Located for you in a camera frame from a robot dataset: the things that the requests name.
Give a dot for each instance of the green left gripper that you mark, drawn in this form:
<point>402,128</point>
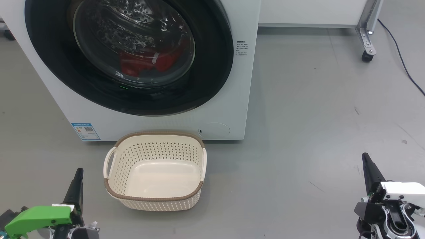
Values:
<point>36,217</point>

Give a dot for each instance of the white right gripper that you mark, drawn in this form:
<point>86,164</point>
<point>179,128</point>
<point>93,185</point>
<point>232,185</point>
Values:
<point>405,192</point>

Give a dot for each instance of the red and white garment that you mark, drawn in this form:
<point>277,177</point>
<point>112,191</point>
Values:
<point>132,64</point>

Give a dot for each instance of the black round glass washer door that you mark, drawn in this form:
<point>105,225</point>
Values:
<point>49,49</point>

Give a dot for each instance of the cream perforated laundry basket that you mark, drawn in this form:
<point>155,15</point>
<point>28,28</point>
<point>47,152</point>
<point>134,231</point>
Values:
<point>156,176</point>

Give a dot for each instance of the white front-load washing machine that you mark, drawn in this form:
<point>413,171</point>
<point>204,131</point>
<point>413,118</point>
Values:
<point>239,99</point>

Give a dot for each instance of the blue energy label sticker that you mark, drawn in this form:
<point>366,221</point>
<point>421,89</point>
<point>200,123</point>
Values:
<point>86,131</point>

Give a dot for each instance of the metal cart leg with caster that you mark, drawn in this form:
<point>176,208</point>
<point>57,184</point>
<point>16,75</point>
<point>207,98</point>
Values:
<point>367,33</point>

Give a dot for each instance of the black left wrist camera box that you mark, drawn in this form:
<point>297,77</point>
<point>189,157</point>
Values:
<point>13,215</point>

